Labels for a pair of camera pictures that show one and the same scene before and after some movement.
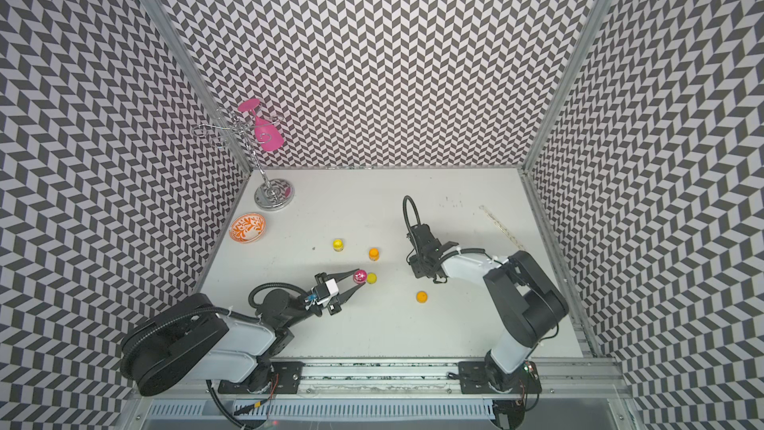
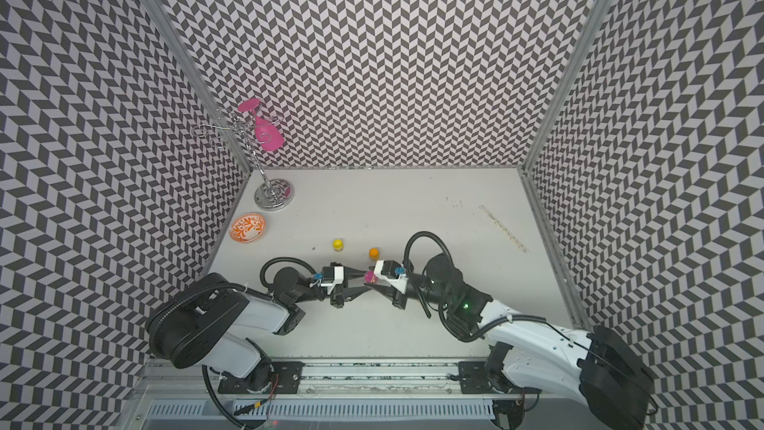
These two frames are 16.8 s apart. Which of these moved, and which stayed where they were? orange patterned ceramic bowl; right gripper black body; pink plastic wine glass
Moved: right gripper black body
Stayed: orange patterned ceramic bowl; pink plastic wine glass
